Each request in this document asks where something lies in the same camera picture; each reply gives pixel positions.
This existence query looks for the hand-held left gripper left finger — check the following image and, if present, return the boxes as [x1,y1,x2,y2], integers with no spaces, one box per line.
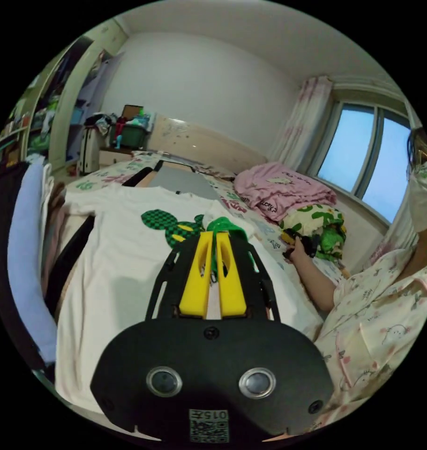
[179,232,213,318]

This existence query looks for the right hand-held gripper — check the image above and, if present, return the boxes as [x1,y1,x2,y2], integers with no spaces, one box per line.
[281,229,322,262]

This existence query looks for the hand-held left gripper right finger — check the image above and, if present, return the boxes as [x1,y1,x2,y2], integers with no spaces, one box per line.
[216,232,250,318]

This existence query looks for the white t-shirt with green print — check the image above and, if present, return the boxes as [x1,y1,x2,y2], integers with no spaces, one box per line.
[54,184,323,416]

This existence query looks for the person's right forearm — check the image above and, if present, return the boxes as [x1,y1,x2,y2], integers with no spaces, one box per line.
[292,259,339,314]

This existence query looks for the person's right hand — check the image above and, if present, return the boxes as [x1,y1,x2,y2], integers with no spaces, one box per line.
[289,241,316,269]

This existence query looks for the bed with printed sheet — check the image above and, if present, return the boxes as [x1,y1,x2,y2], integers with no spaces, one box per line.
[57,114,351,352]

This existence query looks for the green and white printed blanket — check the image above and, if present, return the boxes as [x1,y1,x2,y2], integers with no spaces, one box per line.
[279,203,348,263]

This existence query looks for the pink blanket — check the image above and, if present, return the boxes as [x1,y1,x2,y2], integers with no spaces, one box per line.
[233,161,337,223]

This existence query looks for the grey folding board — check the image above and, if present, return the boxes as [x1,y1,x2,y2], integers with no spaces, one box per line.
[121,159,223,203]

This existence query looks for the window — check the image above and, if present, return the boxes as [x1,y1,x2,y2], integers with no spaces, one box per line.
[315,99,415,225]

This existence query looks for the pink and white curtain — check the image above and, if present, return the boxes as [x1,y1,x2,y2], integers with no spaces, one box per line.
[269,75,334,170]

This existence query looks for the person's body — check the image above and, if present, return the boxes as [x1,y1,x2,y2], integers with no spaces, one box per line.
[311,126,427,435]

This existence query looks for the green storage bin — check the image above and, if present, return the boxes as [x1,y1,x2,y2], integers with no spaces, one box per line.
[109,105,155,149]

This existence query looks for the cupboard with shelves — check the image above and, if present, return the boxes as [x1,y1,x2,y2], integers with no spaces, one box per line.
[0,35,129,178]

